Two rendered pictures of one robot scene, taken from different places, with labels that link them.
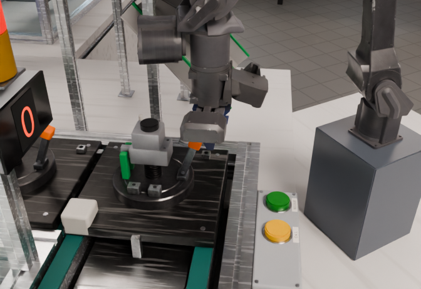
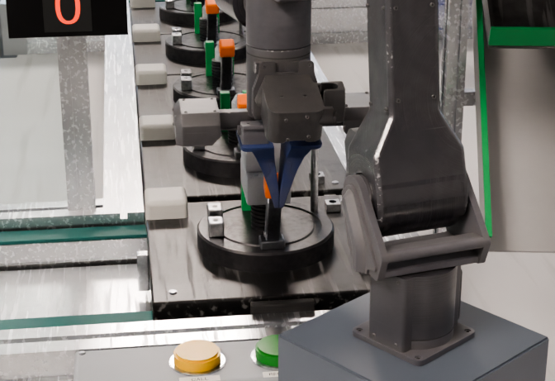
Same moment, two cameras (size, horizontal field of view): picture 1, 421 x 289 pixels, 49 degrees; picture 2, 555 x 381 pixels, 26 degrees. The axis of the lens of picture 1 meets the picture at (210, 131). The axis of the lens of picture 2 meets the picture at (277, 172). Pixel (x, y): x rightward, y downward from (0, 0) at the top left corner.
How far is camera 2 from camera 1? 1.06 m
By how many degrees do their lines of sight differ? 67
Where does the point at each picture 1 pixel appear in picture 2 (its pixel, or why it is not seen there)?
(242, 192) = not seen: hidden behind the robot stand
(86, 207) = (165, 197)
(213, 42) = (249, 3)
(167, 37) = not seen: outside the picture
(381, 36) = (376, 83)
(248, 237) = (177, 338)
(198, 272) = (103, 319)
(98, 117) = not seen: hidden behind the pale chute
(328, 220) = not seen: outside the picture
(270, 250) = (153, 359)
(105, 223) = (158, 227)
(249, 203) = (265, 330)
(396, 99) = (359, 226)
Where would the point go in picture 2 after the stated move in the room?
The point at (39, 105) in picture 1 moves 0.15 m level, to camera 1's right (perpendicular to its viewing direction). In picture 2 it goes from (101, 2) to (121, 39)
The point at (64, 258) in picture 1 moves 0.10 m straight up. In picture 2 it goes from (105, 232) to (100, 146)
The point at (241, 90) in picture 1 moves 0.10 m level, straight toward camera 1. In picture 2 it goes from (262, 98) to (144, 105)
